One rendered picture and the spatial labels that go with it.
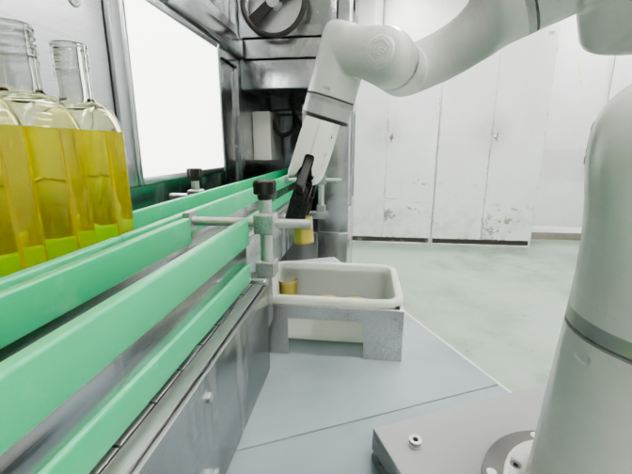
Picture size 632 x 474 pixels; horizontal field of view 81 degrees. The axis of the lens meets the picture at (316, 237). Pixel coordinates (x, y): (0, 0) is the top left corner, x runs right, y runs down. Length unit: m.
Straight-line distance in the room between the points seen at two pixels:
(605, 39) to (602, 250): 0.36
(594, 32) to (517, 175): 3.79
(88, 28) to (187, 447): 0.58
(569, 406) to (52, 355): 0.30
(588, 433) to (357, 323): 0.32
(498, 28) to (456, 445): 0.46
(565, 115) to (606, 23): 4.44
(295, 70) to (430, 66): 0.76
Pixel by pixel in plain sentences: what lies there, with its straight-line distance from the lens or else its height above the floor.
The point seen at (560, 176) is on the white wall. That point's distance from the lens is 5.03.
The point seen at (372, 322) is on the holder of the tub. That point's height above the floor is 0.81.
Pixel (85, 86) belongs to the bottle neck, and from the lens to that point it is 0.43.
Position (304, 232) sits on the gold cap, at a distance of 0.62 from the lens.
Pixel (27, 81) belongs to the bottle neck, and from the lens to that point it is 0.38.
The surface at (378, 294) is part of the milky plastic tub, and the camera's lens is 0.69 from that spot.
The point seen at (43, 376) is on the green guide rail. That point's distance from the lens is 0.21.
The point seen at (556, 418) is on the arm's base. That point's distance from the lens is 0.33.
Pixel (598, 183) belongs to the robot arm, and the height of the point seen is 1.03.
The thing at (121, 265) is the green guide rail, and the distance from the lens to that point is 0.37.
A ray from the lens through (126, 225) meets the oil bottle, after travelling 0.43.
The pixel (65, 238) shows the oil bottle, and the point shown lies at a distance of 0.37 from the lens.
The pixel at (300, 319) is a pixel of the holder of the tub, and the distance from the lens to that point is 0.55.
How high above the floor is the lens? 1.05
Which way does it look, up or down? 14 degrees down
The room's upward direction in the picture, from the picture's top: straight up
